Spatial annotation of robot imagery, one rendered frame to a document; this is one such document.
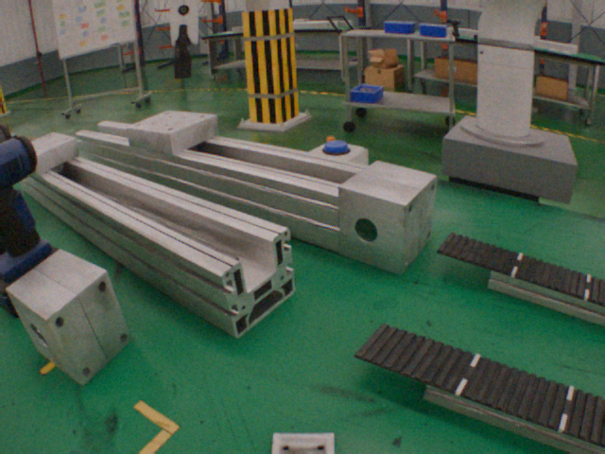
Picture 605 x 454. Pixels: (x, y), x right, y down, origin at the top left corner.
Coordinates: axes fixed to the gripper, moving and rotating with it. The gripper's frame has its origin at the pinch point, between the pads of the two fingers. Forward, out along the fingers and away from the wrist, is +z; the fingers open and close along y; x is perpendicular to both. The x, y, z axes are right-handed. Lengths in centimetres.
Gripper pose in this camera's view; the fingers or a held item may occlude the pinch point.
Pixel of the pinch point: (181, 66)
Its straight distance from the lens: 83.2
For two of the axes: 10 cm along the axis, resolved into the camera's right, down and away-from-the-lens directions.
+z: -0.8, 7.8, 6.2
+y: -2.8, -6.2, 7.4
